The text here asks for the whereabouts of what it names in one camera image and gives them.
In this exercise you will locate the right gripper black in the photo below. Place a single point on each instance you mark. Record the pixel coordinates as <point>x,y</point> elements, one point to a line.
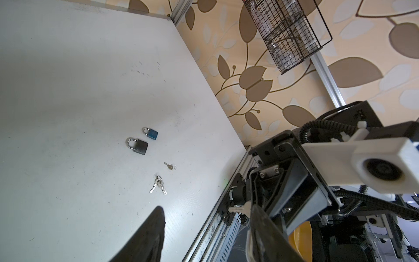
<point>287,185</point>

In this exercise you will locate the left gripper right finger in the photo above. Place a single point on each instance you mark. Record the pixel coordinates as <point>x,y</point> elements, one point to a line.
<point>268,239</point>

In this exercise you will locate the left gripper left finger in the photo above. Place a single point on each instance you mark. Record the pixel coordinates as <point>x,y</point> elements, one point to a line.
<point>146,244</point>

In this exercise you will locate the black padlock key bunch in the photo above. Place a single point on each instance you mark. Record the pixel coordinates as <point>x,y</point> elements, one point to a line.
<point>158,183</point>

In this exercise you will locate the small blue padlock key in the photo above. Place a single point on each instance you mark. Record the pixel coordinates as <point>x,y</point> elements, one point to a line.
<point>171,166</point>

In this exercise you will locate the black padlock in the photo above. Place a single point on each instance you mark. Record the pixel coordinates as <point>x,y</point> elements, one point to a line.
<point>137,145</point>

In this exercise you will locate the blue padlock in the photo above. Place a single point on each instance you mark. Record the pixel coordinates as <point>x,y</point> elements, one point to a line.
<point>150,133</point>

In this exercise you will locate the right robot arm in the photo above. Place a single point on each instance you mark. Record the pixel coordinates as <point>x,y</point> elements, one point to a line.
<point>338,125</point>

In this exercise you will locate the yellow bin outside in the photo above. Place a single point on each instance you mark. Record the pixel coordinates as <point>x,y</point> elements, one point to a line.
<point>301,239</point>

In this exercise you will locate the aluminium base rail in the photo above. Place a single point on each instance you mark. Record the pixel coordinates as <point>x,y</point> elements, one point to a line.
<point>216,238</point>

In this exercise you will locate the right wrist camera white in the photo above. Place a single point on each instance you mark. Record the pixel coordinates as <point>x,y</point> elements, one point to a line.
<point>384,159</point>

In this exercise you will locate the side wire basket black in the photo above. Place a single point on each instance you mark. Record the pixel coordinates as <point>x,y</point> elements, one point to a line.
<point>292,31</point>

